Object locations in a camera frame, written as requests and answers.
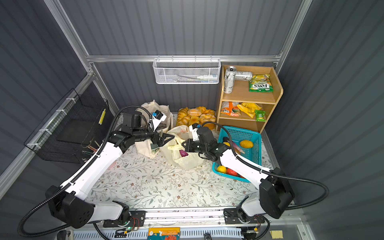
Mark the yellow plastic grocery bag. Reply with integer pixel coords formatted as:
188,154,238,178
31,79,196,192
160,126,204,170

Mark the canvas tote bag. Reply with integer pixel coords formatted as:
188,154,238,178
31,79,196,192
131,100,174,159

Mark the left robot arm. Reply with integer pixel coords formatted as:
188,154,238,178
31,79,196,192
46,111,174,229

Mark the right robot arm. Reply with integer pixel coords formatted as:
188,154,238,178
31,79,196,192
182,124,294,223

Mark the round sugared bread loaf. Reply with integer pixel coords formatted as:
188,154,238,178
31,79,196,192
200,114,217,130

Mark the purple onion right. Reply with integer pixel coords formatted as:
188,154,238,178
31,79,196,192
179,150,189,158

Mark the square bread roll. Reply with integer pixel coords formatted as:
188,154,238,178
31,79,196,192
188,116,200,126

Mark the braided bread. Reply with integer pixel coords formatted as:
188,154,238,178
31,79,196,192
176,107,191,126

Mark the yellow fruit bottom left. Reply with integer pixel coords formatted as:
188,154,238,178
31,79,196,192
217,166,227,174

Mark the purple eggplant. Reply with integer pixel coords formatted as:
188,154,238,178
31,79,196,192
223,137,245,154

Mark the yellow bread tray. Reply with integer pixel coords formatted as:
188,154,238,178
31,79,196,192
176,107,217,127

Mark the sugared bun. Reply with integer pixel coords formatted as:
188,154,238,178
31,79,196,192
188,109,202,117

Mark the red tomato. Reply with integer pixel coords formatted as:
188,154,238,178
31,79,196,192
226,168,238,177

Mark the yellow corn piece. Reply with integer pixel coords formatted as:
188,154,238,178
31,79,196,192
239,140,254,149

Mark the orange snack packet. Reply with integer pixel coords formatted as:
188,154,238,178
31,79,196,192
221,101,241,117

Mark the teal plastic basket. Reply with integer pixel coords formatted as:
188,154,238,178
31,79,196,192
211,125,262,183

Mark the yellow snack packet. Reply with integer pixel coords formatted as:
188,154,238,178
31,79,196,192
237,103,262,118

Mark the small green packet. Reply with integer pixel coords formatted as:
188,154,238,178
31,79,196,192
255,110,267,122

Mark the toothpaste tube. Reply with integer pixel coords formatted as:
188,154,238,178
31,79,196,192
197,75,218,82

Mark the wooden shelf unit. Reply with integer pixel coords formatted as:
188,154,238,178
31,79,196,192
217,65,284,133

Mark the tall white energy can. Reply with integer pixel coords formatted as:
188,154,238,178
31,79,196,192
224,66,237,94

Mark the lying white can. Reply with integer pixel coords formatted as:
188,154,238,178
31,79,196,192
235,71,253,81

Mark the green candy bag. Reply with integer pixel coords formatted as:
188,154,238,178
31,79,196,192
249,74,274,93

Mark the teal orange card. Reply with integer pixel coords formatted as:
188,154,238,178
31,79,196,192
147,227,181,240

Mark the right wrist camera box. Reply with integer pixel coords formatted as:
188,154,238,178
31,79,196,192
189,123,201,141

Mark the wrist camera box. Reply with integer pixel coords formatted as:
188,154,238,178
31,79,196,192
189,123,201,141
149,110,167,132

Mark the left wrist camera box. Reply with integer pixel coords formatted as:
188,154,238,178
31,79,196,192
149,110,167,132

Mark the black wire wall basket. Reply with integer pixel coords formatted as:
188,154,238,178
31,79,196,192
24,92,113,164

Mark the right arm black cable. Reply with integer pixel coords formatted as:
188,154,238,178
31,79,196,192
201,121,330,240

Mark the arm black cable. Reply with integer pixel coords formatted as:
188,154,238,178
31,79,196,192
17,104,152,240
201,121,330,240

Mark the white wire wall basket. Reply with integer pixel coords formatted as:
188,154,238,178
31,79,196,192
153,58,222,85

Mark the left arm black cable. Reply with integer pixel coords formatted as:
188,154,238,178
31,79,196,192
17,104,152,240

